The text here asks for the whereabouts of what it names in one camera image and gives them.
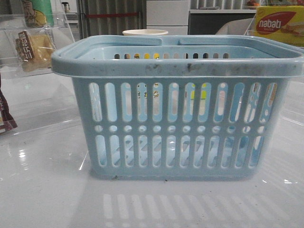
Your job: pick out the packaged bread clear wrapper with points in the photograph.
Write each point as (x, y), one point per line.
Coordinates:
(34, 49)

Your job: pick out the light blue plastic basket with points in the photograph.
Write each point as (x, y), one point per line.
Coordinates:
(182, 107)

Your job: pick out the white paper cup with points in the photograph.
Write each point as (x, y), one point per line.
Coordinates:
(145, 32)

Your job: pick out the white cabinet background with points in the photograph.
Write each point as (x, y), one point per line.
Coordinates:
(169, 15)

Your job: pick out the clear acrylic shelf left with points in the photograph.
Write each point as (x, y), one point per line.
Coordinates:
(10, 26)

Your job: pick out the dark red snack packet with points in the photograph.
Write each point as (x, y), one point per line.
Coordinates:
(7, 122)

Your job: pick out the green cartoon snack can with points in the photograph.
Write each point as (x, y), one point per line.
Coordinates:
(37, 13)

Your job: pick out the clear acrylic stand right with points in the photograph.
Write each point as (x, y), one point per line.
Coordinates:
(249, 26)

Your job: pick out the yellow nabati wafer box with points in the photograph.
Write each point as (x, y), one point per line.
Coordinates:
(280, 23)

